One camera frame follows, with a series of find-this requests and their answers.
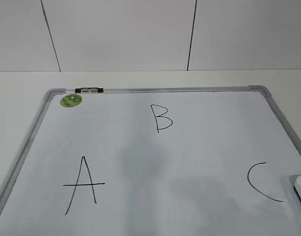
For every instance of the round green magnet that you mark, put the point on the round green magnet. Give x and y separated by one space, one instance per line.
71 100

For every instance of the black and silver hanging clip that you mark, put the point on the black and silver hanging clip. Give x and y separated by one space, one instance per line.
89 90

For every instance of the white whiteboard with grey frame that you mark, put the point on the white whiteboard with grey frame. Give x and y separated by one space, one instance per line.
156 162

